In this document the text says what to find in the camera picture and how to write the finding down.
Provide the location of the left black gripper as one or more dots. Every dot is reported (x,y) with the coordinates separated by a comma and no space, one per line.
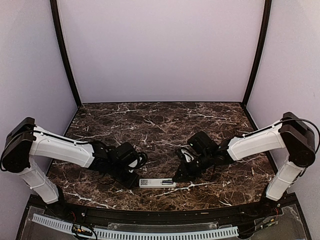
(129,183)

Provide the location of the black front rail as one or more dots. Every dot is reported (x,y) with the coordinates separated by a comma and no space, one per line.
(241,214)

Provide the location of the right black frame post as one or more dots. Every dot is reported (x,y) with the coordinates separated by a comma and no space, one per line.
(258,52)

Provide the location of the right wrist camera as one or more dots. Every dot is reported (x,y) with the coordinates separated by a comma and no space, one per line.
(184,154)

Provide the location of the left black frame post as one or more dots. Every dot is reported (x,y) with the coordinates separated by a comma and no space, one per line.
(63,52)

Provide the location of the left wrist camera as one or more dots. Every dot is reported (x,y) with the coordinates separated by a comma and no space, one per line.
(139,162)

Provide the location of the blue battery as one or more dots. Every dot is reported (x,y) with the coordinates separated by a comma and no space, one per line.
(167,182)

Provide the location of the white remote control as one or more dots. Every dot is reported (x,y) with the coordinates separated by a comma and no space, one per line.
(154,183)

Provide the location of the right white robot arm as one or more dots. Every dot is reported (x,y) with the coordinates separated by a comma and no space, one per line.
(290,132)

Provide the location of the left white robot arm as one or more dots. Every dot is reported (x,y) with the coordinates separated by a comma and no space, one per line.
(28,139)

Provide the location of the black frame post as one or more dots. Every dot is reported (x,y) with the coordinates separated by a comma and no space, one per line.
(63,52)
(258,52)

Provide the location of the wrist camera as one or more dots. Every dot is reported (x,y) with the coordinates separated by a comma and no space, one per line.
(184,154)
(139,162)

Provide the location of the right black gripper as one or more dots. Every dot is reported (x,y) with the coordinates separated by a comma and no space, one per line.
(187,174)

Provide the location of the white cable duct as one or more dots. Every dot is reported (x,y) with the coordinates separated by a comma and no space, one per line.
(99,233)

